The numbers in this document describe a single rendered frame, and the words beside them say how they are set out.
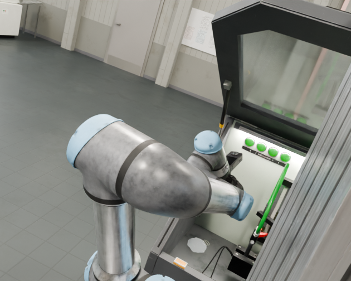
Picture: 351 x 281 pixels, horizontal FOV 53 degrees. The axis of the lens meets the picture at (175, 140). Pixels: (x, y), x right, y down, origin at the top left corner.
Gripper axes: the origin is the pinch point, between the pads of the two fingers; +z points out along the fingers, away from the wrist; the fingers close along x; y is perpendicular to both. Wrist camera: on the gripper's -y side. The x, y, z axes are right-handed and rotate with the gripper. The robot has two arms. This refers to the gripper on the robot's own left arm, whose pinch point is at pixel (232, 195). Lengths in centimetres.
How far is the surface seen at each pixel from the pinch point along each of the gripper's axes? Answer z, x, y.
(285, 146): 27, 2, -44
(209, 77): 438, -360, -468
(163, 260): 21.9, -22.4, 26.6
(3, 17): 188, -744, -315
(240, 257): 41.2, -0.5, 8.0
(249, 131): 22, -15, -44
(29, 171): 119, -245, -8
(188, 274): 25.2, -11.8, 26.5
